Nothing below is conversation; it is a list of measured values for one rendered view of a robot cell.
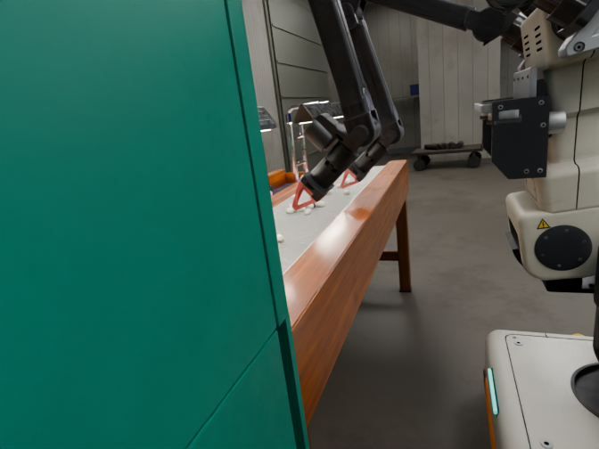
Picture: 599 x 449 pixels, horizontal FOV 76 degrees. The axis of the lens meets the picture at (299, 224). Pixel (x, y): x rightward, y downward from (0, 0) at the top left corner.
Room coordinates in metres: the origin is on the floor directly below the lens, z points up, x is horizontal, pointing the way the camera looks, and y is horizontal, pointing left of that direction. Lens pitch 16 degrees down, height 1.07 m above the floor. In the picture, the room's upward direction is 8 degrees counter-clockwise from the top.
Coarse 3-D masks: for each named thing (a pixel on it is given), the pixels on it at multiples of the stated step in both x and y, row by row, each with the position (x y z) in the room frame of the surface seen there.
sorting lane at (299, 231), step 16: (368, 176) 1.85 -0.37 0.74; (304, 192) 1.66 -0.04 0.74; (336, 192) 1.57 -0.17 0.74; (352, 192) 1.53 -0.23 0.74; (320, 208) 1.33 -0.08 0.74; (336, 208) 1.30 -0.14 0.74; (288, 224) 1.17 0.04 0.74; (304, 224) 1.15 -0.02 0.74; (320, 224) 1.12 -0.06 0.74; (288, 240) 1.01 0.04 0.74; (304, 240) 1.00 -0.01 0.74; (288, 256) 0.89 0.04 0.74
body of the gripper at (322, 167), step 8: (328, 160) 0.86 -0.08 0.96; (320, 168) 0.86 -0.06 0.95; (328, 168) 0.85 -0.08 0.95; (304, 176) 0.85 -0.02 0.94; (312, 176) 0.87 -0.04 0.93; (320, 176) 0.86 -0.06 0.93; (328, 176) 0.85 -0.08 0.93; (336, 176) 0.85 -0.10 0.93; (312, 184) 0.84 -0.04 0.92; (320, 184) 0.86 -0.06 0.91; (328, 184) 0.86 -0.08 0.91; (320, 192) 0.83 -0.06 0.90
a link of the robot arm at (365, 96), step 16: (320, 0) 0.82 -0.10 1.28; (336, 0) 0.82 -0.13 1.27; (320, 16) 0.83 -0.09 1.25; (336, 16) 0.81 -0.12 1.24; (320, 32) 0.83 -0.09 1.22; (336, 32) 0.82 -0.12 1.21; (336, 48) 0.82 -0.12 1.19; (352, 48) 0.82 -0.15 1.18; (336, 64) 0.82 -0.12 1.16; (352, 64) 0.81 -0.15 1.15; (336, 80) 0.83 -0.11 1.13; (352, 80) 0.81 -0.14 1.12; (352, 96) 0.81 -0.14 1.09; (368, 96) 0.83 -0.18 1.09; (352, 112) 0.81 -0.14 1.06; (368, 112) 0.79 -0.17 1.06; (352, 128) 0.81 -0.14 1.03; (368, 128) 0.80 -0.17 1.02; (368, 144) 0.80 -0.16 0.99
